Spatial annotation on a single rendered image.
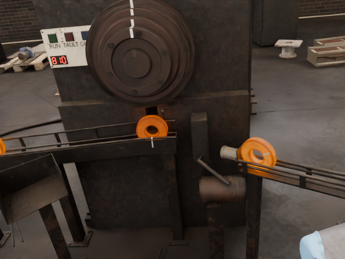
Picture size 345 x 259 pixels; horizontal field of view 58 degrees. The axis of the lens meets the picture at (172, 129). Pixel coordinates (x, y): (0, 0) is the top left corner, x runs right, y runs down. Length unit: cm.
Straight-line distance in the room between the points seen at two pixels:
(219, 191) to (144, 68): 66
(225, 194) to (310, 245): 92
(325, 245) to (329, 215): 157
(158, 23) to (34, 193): 93
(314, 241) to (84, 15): 129
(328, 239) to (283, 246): 133
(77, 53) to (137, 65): 40
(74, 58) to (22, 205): 71
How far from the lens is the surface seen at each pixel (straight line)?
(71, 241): 214
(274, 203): 222
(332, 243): 65
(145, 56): 128
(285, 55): 504
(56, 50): 163
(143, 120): 152
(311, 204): 226
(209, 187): 151
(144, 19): 131
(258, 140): 134
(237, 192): 152
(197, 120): 147
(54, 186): 157
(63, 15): 159
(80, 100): 170
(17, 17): 857
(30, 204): 154
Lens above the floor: 148
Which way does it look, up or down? 29 degrees down
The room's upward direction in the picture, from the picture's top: 6 degrees counter-clockwise
